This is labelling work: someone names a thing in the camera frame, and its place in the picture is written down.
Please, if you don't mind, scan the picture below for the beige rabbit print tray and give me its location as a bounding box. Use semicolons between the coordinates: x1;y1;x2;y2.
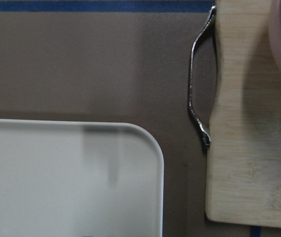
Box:
0;119;164;237

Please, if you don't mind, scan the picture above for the bamboo cutting board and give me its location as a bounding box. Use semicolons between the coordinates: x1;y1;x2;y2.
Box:
206;0;281;228

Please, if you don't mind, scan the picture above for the metal cutting board handle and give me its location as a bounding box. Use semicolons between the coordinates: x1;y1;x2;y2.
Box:
187;3;217;151

